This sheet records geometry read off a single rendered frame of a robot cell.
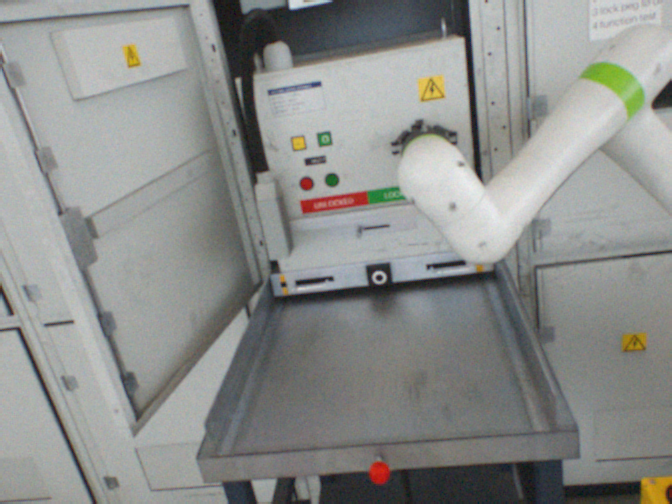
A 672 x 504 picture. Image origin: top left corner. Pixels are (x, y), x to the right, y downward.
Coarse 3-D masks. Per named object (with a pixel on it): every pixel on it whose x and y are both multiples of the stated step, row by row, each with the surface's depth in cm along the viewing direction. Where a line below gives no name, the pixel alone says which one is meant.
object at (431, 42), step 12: (456, 36) 131; (372, 48) 143; (384, 48) 136; (396, 48) 131; (408, 48) 122; (420, 48) 122; (312, 60) 143; (324, 60) 136; (336, 60) 130; (348, 60) 124; (264, 72) 135; (276, 72) 126; (288, 72) 126; (240, 96) 129; (468, 108) 126; (372, 228) 140
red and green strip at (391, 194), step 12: (360, 192) 135; (372, 192) 135; (384, 192) 135; (396, 192) 134; (300, 204) 138; (312, 204) 137; (324, 204) 137; (336, 204) 137; (348, 204) 137; (360, 204) 136
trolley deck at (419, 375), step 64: (320, 320) 135; (384, 320) 130; (448, 320) 126; (320, 384) 112; (384, 384) 109; (448, 384) 105; (512, 384) 102; (256, 448) 99; (320, 448) 96; (384, 448) 95; (448, 448) 93; (512, 448) 92; (576, 448) 91
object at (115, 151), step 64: (128, 0) 112; (192, 0) 133; (0, 64) 85; (64, 64) 99; (128, 64) 111; (192, 64) 137; (0, 128) 87; (64, 128) 99; (128, 128) 115; (192, 128) 136; (64, 192) 98; (128, 192) 114; (192, 192) 135; (64, 256) 94; (128, 256) 113; (192, 256) 134; (256, 256) 158; (128, 320) 112; (192, 320) 133; (128, 384) 108
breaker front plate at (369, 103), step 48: (432, 48) 121; (336, 96) 127; (384, 96) 126; (288, 144) 132; (336, 144) 131; (384, 144) 130; (288, 192) 137; (336, 192) 136; (336, 240) 140; (384, 240) 140; (432, 240) 138
